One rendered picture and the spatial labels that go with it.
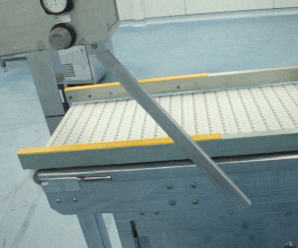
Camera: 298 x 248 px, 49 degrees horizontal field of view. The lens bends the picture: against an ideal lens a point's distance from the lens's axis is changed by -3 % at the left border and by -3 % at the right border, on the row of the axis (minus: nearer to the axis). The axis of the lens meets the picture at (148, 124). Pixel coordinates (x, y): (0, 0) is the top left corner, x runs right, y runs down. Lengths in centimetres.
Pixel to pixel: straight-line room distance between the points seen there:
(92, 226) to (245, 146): 67
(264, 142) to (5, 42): 40
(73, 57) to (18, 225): 186
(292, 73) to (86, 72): 265
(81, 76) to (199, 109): 268
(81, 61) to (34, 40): 280
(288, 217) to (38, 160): 49
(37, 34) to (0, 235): 153
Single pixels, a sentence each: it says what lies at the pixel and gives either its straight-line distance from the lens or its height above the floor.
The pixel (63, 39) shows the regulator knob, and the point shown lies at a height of 108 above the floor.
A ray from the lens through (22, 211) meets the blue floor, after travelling 198.
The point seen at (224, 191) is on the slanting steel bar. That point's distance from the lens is 45.
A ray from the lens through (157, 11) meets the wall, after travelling 585.
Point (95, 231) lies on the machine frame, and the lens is 110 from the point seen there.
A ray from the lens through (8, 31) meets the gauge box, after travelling 48.
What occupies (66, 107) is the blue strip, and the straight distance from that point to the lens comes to 85.
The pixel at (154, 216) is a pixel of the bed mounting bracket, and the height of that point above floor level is 69.
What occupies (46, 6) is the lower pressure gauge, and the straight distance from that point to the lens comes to 43.
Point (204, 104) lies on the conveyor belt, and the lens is 72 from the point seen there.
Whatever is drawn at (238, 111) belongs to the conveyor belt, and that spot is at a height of 85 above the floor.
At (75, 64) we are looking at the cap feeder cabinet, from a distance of 330.
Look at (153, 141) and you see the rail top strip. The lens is 53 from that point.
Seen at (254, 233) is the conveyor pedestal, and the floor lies 62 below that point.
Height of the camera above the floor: 116
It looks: 28 degrees down
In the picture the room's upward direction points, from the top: 9 degrees counter-clockwise
